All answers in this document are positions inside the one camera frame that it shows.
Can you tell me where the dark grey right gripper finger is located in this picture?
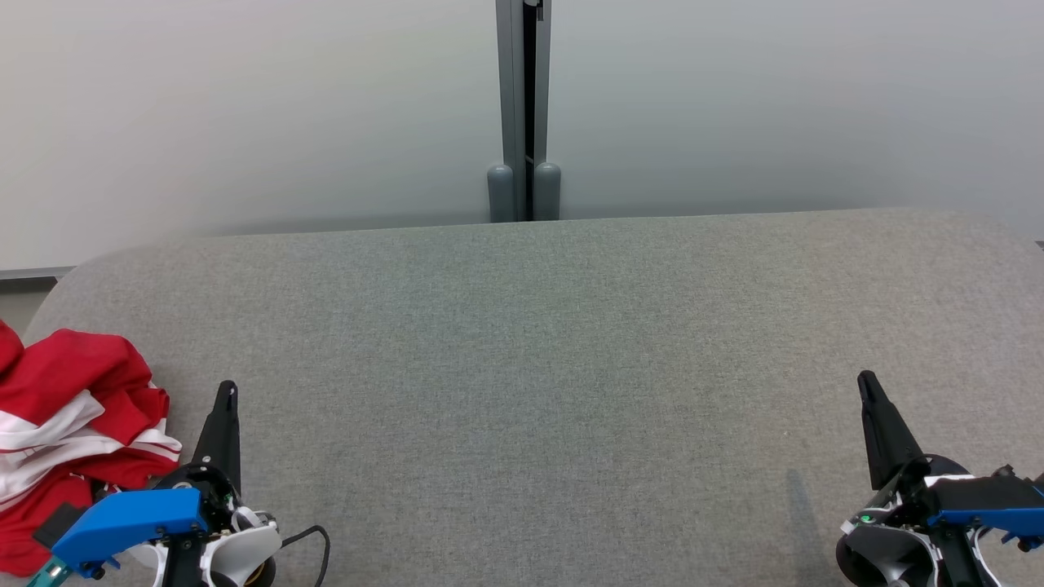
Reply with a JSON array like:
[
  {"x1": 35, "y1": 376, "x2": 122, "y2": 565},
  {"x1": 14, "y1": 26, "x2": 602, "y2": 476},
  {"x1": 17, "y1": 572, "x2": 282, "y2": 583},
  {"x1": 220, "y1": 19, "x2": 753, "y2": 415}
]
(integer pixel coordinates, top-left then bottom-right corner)
[{"x1": 856, "y1": 370, "x2": 928, "y2": 492}]

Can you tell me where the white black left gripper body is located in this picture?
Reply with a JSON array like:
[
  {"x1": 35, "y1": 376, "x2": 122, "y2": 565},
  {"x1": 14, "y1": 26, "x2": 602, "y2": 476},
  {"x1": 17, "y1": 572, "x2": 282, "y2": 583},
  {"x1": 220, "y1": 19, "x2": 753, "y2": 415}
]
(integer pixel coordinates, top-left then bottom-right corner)
[{"x1": 155, "y1": 461, "x2": 283, "y2": 587}]

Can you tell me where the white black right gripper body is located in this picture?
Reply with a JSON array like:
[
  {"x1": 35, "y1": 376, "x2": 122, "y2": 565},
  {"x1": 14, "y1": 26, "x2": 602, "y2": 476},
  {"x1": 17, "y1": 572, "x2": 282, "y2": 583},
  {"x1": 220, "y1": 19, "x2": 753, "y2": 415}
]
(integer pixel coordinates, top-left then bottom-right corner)
[{"x1": 835, "y1": 454, "x2": 1006, "y2": 587}]

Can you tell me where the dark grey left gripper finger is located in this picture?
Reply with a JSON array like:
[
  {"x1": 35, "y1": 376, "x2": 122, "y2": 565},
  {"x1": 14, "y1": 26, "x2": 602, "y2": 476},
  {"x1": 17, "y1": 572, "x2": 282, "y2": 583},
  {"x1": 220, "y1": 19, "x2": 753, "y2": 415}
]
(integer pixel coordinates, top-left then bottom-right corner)
[{"x1": 191, "y1": 380, "x2": 243, "y2": 492}]

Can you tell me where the red and white garment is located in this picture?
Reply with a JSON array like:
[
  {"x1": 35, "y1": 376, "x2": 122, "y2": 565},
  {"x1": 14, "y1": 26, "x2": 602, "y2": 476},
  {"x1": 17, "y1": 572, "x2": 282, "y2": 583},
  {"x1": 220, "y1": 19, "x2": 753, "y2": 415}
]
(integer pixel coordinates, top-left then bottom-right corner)
[{"x1": 0, "y1": 320, "x2": 183, "y2": 578}]

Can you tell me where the thin black left gripper cable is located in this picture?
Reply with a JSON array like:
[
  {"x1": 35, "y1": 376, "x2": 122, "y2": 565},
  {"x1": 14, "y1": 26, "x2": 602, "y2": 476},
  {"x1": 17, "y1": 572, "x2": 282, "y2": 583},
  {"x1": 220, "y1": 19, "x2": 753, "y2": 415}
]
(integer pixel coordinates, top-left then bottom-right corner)
[{"x1": 277, "y1": 524, "x2": 332, "y2": 587}]

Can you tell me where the grey rounded post foot cap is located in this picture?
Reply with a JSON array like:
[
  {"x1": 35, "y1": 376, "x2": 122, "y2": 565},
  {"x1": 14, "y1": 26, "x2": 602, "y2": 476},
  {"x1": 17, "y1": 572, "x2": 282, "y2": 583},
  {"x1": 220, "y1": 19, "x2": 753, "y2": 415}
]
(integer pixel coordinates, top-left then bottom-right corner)
[
  {"x1": 487, "y1": 164, "x2": 515, "y2": 223},
  {"x1": 533, "y1": 161, "x2": 562, "y2": 222}
]

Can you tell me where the grey metal partition post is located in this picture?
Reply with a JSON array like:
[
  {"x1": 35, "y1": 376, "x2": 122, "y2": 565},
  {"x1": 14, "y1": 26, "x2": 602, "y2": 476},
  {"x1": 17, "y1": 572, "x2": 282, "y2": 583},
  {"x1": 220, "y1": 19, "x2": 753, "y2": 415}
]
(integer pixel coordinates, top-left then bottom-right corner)
[{"x1": 495, "y1": 0, "x2": 553, "y2": 223}]

